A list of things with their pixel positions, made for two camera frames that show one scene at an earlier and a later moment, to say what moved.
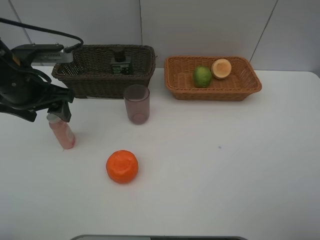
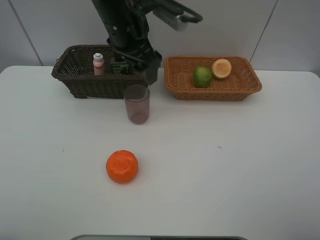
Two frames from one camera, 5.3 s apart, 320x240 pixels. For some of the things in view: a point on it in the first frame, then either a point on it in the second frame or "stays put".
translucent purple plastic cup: (136, 98) stays put
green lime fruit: (202, 77) stays put
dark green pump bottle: (120, 66) stays put
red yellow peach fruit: (221, 68) stays put
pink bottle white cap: (62, 130) → (98, 63)
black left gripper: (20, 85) → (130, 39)
